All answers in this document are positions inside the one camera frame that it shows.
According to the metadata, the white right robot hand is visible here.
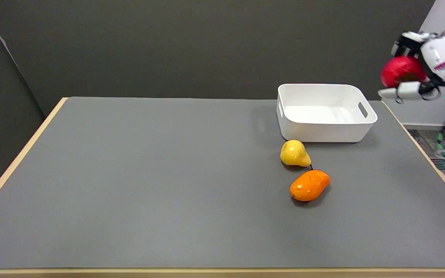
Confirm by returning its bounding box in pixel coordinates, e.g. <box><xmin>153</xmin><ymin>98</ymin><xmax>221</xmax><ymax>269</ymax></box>
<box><xmin>378</xmin><ymin>30</ymin><xmax>445</xmax><ymax>105</ymax></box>

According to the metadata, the red apple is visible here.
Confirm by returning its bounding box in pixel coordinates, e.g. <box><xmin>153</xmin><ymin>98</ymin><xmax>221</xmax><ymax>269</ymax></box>
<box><xmin>380</xmin><ymin>56</ymin><xmax>427</xmax><ymax>88</ymax></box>

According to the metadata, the white plastic box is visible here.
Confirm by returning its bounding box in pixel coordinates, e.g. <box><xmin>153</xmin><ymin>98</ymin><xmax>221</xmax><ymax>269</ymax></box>
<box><xmin>276</xmin><ymin>83</ymin><xmax>378</xmax><ymax>143</ymax></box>

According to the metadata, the yellow pear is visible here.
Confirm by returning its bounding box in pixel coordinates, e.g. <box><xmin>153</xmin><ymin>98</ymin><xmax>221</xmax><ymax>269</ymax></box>
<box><xmin>280</xmin><ymin>140</ymin><xmax>312</xmax><ymax>168</ymax></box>

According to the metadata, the orange mango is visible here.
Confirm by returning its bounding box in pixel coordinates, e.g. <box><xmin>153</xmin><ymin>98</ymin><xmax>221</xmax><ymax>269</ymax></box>
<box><xmin>289</xmin><ymin>170</ymin><xmax>331</xmax><ymax>202</ymax></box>

